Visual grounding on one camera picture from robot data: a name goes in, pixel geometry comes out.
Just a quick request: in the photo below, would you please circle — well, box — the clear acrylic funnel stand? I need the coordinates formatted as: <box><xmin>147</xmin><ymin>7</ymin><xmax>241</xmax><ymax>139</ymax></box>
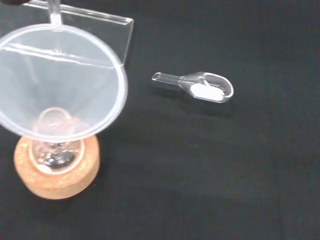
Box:
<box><xmin>23</xmin><ymin>0</ymin><xmax>134</xmax><ymax>67</ymax></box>

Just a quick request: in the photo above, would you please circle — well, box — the black bench cloth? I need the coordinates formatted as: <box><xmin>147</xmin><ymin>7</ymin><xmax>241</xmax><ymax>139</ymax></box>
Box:
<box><xmin>0</xmin><ymin>0</ymin><xmax>320</xmax><ymax>240</ymax></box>

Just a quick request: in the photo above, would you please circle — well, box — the translucent plastic funnel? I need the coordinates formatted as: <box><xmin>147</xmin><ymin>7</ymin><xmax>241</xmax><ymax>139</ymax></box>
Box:
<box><xmin>0</xmin><ymin>22</ymin><xmax>129</xmax><ymax>141</ymax></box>

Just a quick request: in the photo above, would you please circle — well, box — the small round-bottom glass flask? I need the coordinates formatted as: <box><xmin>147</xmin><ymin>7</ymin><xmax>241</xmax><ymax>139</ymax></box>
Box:
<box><xmin>29</xmin><ymin>107</ymin><xmax>86</xmax><ymax>175</ymax></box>

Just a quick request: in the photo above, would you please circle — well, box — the cork ring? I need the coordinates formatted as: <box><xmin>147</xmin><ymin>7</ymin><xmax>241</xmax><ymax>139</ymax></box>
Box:
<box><xmin>13</xmin><ymin>133</ymin><xmax>102</xmax><ymax>201</ymax></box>

